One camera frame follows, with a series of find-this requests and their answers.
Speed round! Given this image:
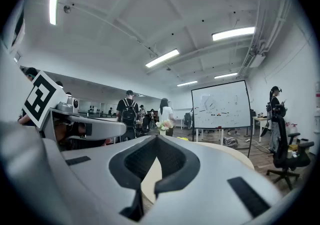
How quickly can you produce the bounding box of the pink white flower bouquet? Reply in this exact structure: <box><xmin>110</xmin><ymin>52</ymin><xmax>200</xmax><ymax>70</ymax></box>
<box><xmin>155</xmin><ymin>119</ymin><xmax>174</xmax><ymax>132</ymax></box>

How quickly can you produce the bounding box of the grey backpack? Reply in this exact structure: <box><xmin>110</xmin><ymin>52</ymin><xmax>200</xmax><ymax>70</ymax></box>
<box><xmin>222</xmin><ymin>136</ymin><xmax>239</xmax><ymax>149</ymax></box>

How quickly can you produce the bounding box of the whiteboard on black stand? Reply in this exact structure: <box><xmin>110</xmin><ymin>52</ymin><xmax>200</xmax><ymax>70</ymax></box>
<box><xmin>190</xmin><ymin>79</ymin><xmax>253</xmax><ymax>159</ymax></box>

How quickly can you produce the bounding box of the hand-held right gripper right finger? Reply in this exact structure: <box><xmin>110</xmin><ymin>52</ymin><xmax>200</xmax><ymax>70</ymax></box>
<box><xmin>146</xmin><ymin>134</ymin><xmax>286</xmax><ymax>225</ymax></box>

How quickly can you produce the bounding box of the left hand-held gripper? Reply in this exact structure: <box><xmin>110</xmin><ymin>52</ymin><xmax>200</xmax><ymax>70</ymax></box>
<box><xmin>21</xmin><ymin>69</ymin><xmax>128</xmax><ymax>142</ymax></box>

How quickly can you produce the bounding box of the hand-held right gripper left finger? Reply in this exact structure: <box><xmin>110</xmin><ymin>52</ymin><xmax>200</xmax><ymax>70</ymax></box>
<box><xmin>59</xmin><ymin>134</ymin><xmax>160</xmax><ymax>223</ymax></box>

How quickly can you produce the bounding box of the white desk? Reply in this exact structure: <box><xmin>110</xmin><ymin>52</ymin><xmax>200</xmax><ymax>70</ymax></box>
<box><xmin>252</xmin><ymin>115</ymin><xmax>270</xmax><ymax>143</ymax></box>

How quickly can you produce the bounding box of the black backpack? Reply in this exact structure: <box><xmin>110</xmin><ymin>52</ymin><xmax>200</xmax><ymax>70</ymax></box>
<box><xmin>120</xmin><ymin>98</ymin><xmax>138</xmax><ymax>127</ymax></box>

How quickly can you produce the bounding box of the black office chair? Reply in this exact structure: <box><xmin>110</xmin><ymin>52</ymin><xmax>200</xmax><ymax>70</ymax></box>
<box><xmin>265</xmin><ymin>113</ymin><xmax>315</xmax><ymax>191</ymax></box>

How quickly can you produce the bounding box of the ceiling light bar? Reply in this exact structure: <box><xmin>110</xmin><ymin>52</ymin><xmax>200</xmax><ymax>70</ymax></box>
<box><xmin>49</xmin><ymin>0</ymin><xmax>61</xmax><ymax>26</ymax></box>
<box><xmin>211</xmin><ymin>26</ymin><xmax>256</xmax><ymax>42</ymax></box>
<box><xmin>213</xmin><ymin>72</ymin><xmax>239</xmax><ymax>80</ymax></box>
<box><xmin>176</xmin><ymin>80</ymin><xmax>199</xmax><ymax>88</ymax></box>
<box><xmin>145</xmin><ymin>48</ymin><xmax>181</xmax><ymax>69</ymax></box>

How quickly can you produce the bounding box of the white ceiling-mounted box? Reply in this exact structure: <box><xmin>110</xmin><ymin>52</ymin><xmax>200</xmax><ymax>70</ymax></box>
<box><xmin>249</xmin><ymin>53</ymin><xmax>267</xmax><ymax>69</ymax></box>

